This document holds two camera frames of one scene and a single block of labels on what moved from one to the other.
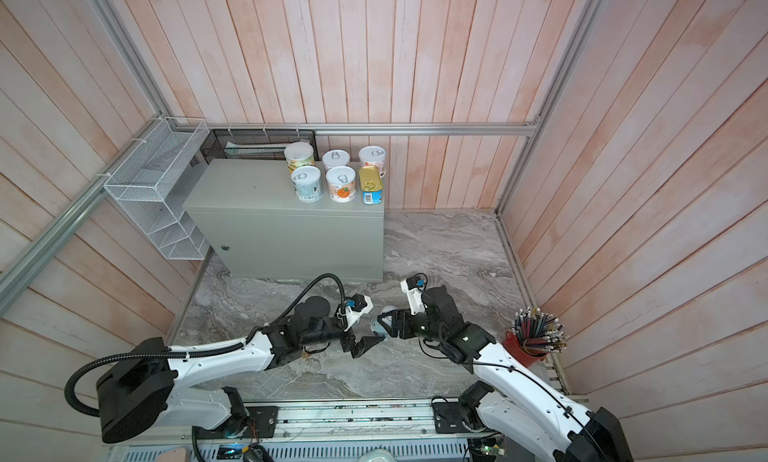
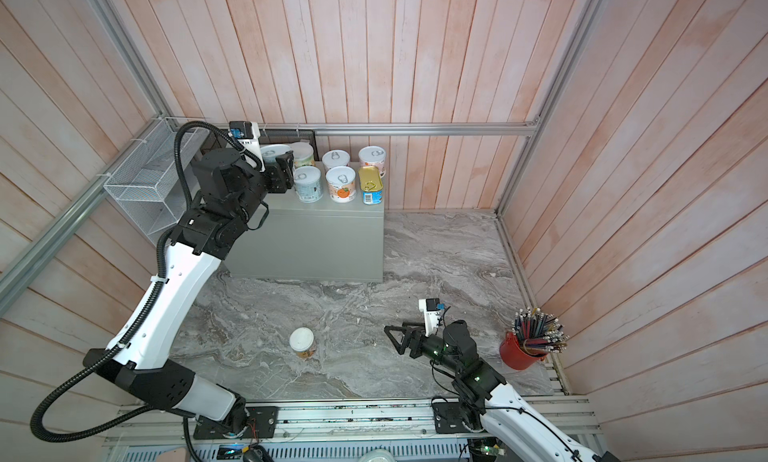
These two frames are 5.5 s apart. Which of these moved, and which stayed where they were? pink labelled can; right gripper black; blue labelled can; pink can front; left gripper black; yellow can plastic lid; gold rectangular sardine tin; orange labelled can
Moved: right gripper black; blue labelled can; left gripper black
Stayed: yellow can plastic lid; pink can front; pink labelled can; gold rectangular sardine tin; orange labelled can
